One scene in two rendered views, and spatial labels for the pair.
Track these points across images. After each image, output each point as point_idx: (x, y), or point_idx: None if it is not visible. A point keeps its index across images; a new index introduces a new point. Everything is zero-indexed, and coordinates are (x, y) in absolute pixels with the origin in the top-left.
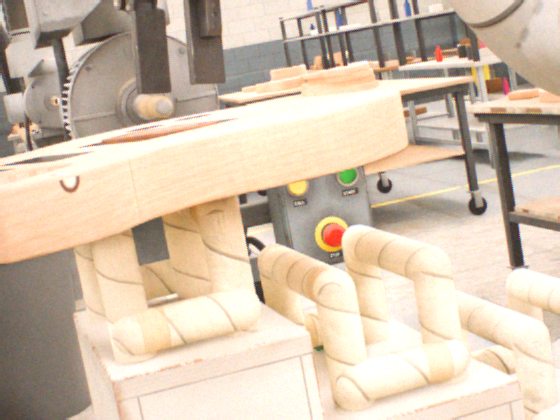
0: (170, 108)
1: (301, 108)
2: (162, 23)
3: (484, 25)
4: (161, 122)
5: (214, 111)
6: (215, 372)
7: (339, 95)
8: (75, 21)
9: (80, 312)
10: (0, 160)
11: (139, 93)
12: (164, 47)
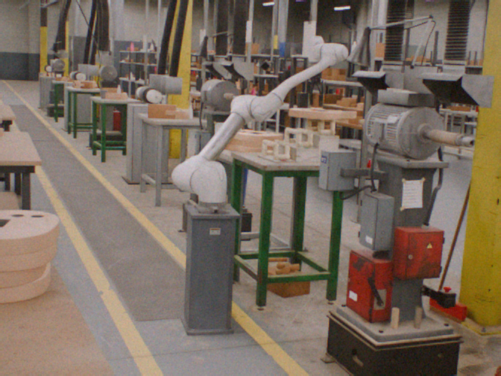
0: (359, 121)
1: (300, 109)
2: (319, 97)
3: None
4: (326, 112)
5: (320, 112)
6: None
7: (297, 110)
8: (374, 95)
9: (338, 136)
10: (341, 111)
11: (322, 105)
12: (319, 100)
